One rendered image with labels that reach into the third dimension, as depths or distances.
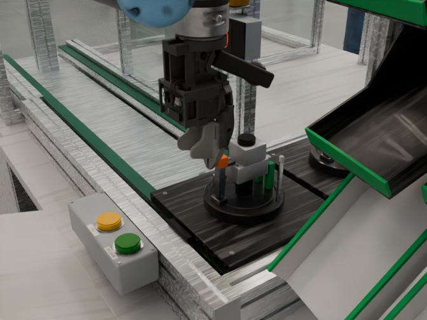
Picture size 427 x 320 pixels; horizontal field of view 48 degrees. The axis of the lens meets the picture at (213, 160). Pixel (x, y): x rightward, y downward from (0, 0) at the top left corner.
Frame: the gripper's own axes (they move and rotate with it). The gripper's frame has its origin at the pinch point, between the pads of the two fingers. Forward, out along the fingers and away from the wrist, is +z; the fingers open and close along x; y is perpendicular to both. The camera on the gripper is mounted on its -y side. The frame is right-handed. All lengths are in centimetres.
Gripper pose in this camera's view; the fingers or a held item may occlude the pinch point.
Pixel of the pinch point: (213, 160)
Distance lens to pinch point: 76.2
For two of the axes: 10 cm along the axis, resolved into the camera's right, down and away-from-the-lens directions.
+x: 5.7, 4.0, -7.2
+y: -8.2, 2.7, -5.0
